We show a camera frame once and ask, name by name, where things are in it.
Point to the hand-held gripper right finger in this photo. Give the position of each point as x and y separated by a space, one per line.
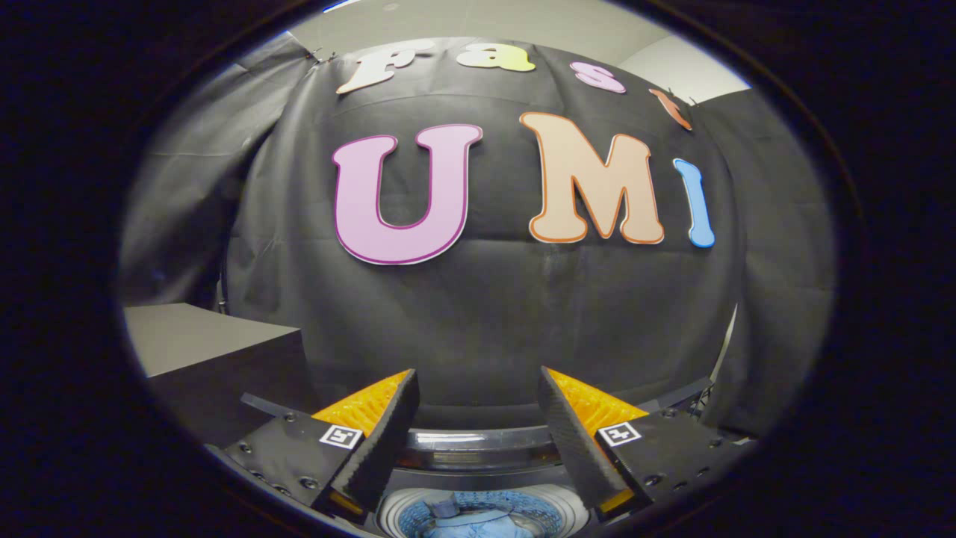
571 441

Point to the dark washing machine lid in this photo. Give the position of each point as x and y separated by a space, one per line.
478 448

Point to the light blue cloth garment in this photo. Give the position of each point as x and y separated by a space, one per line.
478 527

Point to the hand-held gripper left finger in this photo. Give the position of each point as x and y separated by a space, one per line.
388 441

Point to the black backdrop cloth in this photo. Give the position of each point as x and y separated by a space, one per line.
485 314

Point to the white cabinet with dark top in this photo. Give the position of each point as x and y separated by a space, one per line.
194 336

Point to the backdrop stand pole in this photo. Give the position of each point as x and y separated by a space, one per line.
726 344
222 295

